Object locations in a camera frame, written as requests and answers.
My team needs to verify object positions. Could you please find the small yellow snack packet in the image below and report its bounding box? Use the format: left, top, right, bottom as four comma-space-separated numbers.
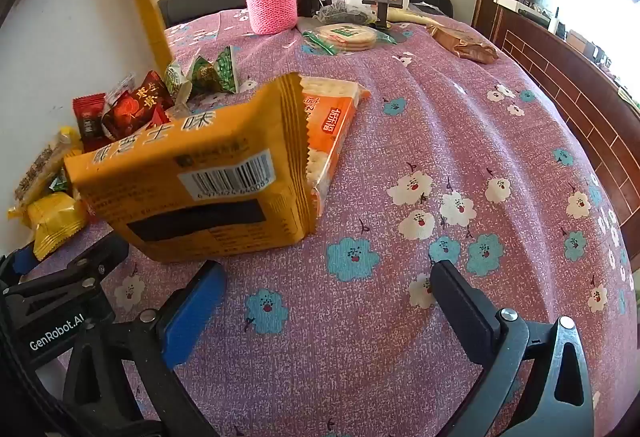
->
26, 192, 91, 261

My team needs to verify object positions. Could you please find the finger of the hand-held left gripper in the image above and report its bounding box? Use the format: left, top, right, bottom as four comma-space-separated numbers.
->
7, 232, 132, 298
0, 243, 42, 288

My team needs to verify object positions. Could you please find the red rectangular candy packet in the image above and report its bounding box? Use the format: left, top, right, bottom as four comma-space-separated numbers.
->
72, 92, 109, 153

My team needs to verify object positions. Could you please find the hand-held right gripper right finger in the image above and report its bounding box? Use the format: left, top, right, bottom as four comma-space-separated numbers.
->
431, 259, 596, 437

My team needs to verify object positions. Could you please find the pale green snack packet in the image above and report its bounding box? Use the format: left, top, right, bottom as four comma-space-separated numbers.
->
164, 60, 194, 99

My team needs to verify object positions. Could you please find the green round cracker packet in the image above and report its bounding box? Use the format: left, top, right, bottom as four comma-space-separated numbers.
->
302, 21, 398, 56

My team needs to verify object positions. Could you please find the brown snack packet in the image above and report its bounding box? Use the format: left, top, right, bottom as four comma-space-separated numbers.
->
426, 24, 501, 64

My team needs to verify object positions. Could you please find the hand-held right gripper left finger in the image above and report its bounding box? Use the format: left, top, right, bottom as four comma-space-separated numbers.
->
62, 261, 227, 437

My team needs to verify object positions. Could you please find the yellow cardboard box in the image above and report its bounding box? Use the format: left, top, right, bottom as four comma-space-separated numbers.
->
0, 0, 173, 258

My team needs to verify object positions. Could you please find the green triangular snack packet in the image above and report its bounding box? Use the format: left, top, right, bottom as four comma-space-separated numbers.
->
186, 56, 221, 96
212, 46, 239, 94

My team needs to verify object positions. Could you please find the dark red snack packet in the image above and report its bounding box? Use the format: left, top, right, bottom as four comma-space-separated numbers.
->
101, 70, 175, 141

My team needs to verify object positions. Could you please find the yellow-orange cracker packet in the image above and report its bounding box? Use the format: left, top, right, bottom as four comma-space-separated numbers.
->
64, 72, 318, 264

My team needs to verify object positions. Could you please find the brown wooden wall panel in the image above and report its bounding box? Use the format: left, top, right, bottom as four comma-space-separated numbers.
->
471, 0, 640, 268

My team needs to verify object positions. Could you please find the white red candy wrapper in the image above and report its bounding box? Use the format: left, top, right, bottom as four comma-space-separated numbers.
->
104, 73, 137, 107

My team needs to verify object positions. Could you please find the long yellow snack packet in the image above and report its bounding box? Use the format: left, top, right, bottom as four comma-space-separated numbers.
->
6, 126, 85, 219

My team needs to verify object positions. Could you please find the purple floral bedsheet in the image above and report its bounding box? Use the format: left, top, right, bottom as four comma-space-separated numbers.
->
25, 8, 640, 437

